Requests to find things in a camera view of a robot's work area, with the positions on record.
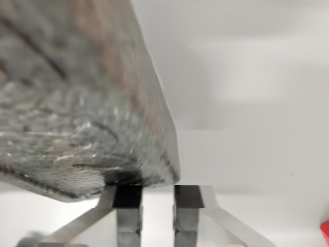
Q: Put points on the red toy piece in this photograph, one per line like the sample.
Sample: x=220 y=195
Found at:
x=325 y=229

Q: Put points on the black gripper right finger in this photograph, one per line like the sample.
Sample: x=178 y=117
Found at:
x=187 y=196

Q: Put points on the grey textured toy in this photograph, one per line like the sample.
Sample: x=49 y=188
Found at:
x=77 y=103

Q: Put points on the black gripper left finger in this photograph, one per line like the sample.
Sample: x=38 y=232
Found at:
x=127 y=196

